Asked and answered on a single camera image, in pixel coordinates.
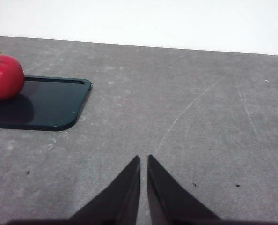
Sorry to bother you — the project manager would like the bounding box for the red tomato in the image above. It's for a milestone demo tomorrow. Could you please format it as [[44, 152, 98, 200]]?
[[0, 52, 25, 101]]

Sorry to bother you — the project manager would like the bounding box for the black rectangular tray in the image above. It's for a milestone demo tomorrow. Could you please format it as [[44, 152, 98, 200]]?
[[0, 75, 93, 132]]

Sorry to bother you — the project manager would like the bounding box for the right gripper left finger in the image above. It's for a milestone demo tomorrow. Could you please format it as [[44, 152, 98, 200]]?
[[66, 155, 141, 225]]

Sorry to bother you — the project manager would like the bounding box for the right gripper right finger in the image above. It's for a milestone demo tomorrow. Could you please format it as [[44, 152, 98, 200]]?
[[147, 154, 224, 225]]

